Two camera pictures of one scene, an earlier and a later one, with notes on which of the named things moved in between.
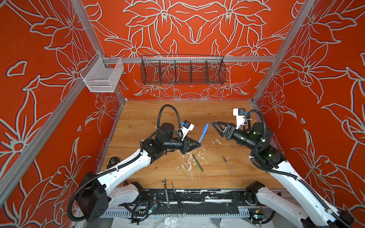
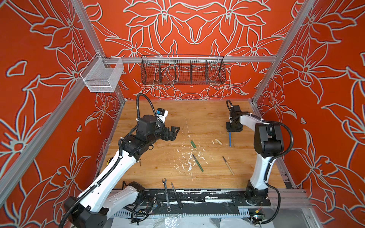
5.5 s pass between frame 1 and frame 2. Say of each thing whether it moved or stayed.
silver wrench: stayed
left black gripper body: moved
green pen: stayed
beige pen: stayed
